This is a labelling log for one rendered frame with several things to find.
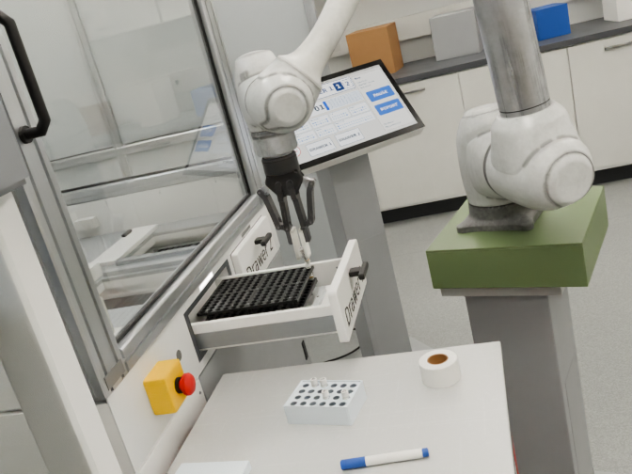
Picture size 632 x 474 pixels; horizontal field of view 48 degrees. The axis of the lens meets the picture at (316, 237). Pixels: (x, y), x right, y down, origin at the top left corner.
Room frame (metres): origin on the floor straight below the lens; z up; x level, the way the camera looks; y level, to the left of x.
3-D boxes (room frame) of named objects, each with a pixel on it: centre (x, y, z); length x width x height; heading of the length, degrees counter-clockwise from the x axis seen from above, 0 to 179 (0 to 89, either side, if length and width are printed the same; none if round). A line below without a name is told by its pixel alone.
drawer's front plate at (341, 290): (1.39, -0.04, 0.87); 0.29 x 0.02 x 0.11; 164
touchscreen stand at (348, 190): (2.40, -0.17, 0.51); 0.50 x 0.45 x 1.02; 22
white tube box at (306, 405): (1.12, 0.06, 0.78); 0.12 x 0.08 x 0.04; 63
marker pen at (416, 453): (0.93, -0.02, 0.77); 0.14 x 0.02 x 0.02; 80
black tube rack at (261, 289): (1.44, 0.15, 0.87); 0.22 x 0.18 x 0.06; 74
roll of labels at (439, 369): (1.13, -0.16, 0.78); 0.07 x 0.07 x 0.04
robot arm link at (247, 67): (1.46, 0.03, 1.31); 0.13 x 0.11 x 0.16; 10
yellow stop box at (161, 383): (1.14, 0.32, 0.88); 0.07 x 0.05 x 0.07; 164
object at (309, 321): (1.44, 0.16, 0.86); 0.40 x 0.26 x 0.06; 74
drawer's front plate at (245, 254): (1.77, 0.16, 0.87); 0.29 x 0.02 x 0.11; 164
